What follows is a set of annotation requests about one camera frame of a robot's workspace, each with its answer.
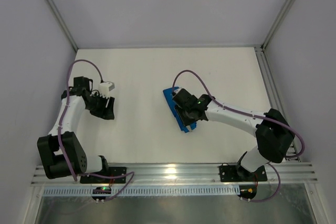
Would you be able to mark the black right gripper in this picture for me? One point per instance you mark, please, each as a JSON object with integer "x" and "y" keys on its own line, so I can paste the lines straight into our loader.
{"x": 181, "y": 114}

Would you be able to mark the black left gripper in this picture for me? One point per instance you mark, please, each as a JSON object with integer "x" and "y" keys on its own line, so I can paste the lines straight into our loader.
{"x": 104, "y": 109}

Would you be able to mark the blue cloth napkin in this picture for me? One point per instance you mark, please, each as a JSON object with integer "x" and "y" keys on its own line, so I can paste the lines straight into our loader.
{"x": 168, "y": 97}

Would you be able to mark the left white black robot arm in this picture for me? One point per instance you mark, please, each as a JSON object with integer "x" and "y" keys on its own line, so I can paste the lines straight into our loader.
{"x": 61, "y": 152}

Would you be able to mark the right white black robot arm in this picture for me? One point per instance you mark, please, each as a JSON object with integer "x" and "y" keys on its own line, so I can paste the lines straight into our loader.
{"x": 270, "y": 129}

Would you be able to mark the left black controller board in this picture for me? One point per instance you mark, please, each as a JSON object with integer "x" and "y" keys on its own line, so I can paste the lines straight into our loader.
{"x": 101, "y": 193}

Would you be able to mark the black controller board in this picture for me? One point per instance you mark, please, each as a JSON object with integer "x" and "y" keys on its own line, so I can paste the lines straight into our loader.
{"x": 101, "y": 193}
{"x": 247, "y": 193}

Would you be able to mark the right black controller board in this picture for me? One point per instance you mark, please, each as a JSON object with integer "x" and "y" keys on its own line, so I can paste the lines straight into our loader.
{"x": 247, "y": 193}

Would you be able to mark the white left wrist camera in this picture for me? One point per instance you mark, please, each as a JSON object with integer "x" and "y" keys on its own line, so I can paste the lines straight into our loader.
{"x": 105, "y": 88}

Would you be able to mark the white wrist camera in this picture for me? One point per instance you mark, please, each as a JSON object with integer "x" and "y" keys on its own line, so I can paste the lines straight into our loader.
{"x": 105, "y": 88}
{"x": 176, "y": 91}

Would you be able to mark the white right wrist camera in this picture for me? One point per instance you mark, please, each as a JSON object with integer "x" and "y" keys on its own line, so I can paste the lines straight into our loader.
{"x": 176, "y": 91}

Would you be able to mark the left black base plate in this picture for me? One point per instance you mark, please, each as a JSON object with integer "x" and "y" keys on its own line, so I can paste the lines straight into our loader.
{"x": 113, "y": 171}

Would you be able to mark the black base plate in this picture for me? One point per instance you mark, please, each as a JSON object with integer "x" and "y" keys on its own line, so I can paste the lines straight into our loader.
{"x": 113, "y": 171}
{"x": 234, "y": 173}

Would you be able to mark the aluminium front rail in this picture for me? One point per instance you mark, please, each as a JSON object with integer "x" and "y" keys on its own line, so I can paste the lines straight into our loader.
{"x": 147, "y": 174}

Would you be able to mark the aluminium rail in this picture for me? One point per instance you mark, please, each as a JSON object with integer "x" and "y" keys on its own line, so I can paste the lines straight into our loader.
{"x": 147, "y": 174}
{"x": 274, "y": 98}

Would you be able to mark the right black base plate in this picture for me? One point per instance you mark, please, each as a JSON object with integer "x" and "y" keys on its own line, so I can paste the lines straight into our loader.
{"x": 234, "y": 173}

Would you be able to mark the slotted grey cable duct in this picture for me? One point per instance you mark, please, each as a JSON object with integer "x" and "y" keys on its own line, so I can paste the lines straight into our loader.
{"x": 132, "y": 191}

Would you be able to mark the right side aluminium rail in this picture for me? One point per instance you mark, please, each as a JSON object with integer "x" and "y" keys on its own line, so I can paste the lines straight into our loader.
{"x": 274, "y": 98}

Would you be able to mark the left aluminium frame post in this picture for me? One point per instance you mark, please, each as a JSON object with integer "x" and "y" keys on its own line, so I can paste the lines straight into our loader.
{"x": 61, "y": 23}

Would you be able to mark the aluminium frame post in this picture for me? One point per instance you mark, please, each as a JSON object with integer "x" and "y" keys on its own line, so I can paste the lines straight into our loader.
{"x": 285, "y": 8}
{"x": 61, "y": 23}

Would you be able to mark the right aluminium frame post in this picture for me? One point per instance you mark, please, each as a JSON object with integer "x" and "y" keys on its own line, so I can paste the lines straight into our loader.
{"x": 285, "y": 8}

